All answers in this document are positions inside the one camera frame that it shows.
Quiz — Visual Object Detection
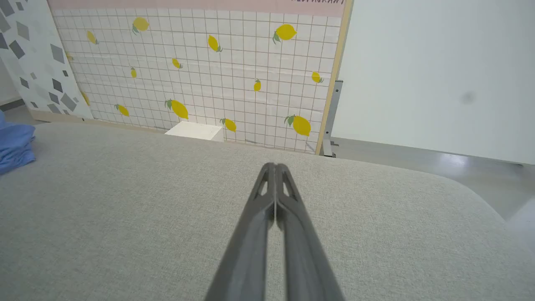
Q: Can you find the lemon print tile panel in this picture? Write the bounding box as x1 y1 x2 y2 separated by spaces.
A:
47 0 354 156

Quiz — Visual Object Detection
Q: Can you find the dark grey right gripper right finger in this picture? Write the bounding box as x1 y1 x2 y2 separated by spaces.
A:
274 163 346 301

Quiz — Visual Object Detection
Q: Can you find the white box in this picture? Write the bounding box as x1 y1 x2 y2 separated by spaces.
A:
164 121 225 143

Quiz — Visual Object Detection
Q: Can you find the white and blue shirt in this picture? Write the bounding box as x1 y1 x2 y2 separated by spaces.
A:
0 111 36 176

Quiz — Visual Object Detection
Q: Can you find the terrazzo print panel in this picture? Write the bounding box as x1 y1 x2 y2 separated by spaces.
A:
0 0 94 120

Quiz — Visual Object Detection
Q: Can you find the grey metal bracket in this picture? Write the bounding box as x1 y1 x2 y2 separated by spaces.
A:
320 79 344 158

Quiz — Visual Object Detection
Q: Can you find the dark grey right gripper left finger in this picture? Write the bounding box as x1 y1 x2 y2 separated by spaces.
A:
204 162 276 301

